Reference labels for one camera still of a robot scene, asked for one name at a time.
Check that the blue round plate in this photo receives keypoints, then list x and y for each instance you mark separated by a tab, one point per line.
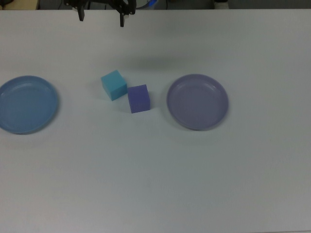
26	105

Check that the purple foam cube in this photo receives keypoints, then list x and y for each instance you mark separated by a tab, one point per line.
139	99

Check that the purple round plate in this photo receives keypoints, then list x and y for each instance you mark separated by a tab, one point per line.
197	102

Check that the wooden desk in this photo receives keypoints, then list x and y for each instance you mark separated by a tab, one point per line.
19	4

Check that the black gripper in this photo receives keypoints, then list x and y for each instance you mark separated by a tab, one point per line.
99	1

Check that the cyan foam cube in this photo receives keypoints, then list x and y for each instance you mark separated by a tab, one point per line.
114	83

